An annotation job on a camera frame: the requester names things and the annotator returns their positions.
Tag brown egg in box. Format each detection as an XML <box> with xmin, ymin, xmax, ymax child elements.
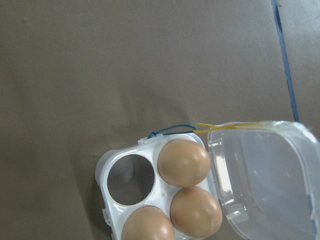
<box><xmin>169</xmin><ymin>186</ymin><xmax>223</xmax><ymax>239</ymax></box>
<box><xmin>157</xmin><ymin>139</ymin><xmax>211</xmax><ymax>188</ymax></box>

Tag brown egg from bowl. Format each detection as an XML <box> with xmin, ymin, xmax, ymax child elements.
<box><xmin>121</xmin><ymin>206</ymin><xmax>176</xmax><ymax>240</ymax></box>

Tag clear plastic egg box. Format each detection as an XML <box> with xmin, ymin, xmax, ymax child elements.
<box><xmin>95</xmin><ymin>121</ymin><xmax>320</xmax><ymax>240</ymax></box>

